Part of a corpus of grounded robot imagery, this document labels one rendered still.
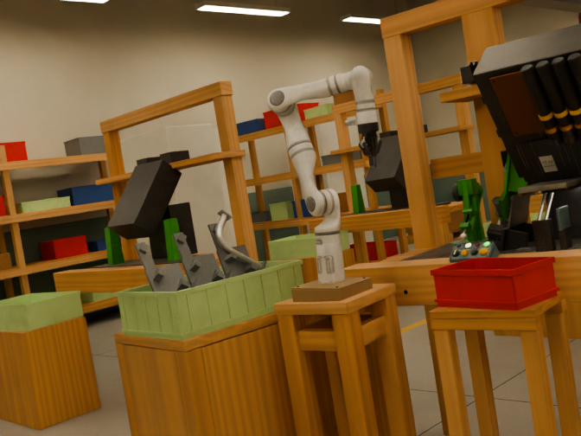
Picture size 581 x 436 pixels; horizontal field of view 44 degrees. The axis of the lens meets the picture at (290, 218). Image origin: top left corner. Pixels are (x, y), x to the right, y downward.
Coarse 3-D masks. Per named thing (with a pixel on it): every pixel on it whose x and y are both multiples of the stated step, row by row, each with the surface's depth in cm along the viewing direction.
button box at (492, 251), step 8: (456, 248) 257; (464, 248) 254; (472, 248) 252; (480, 248) 250; (488, 248) 248; (496, 248) 251; (456, 256) 253; (464, 256) 251; (472, 256) 249; (480, 256) 247; (488, 256) 245; (496, 256) 250
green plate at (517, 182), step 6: (510, 162) 260; (510, 168) 260; (510, 174) 261; (516, 174) 259; (510, 180) 261; (516, 180) 260; (522, 180) 258; (504, 186) 261; (510, 186) 261; (516, 186) 260; (522, 186) 259; (504, 192) 262; (510, 192) 265; (516, 192) 269
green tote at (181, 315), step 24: (288, 264) 283; (144, 288) 285; (192, 288) 252; (216, 288) 259; (240, 288) 267; (264, 288) 274; (288, 288) 283; (120, 312) 277; (144, 312) 264; (168, 312) 252; (192, 312) 252; (216, 312) 259; (240, 312) 266; (264, 312) 273; (144, 336) 266; (168, 336) 254; (192, 336) 251
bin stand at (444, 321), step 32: (448, 320) 222; (480, 320) 215; (512, 320) 209; (448, 352) 224; (480, 352) 239; (544, 352) 209; (448, 384) 226; (480, 384) 241; (544, 384) 206; (448, 416) 227; (480, 416) 243; (544, 416) 207; (576, 416) 223
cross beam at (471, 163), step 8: (480, 152) 315; (432, 160) 330; (440, 160) 327; (448, 160) 325; (456, 160) 322; (464, 160) 320; (472, 160) 317; (480, 160) 315; (432, 168) 330; (440, 168) 328; (448, 168) 325; (456, 168) 323; (464, 168) 320; (472, 168) 318; (480, 168) 316; (432, 176) 331; (440, 176) 328; (448, 176) 326
